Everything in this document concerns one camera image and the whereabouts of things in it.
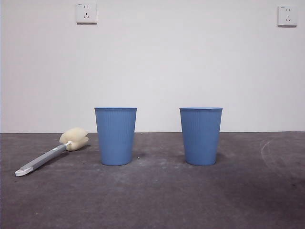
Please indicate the white wall socket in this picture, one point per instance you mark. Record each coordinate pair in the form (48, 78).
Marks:
(287, 16)
(86, 13)

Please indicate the blue ribbed plastic cup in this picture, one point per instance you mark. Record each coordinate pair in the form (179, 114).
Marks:
(116, 136)
(201, 136)

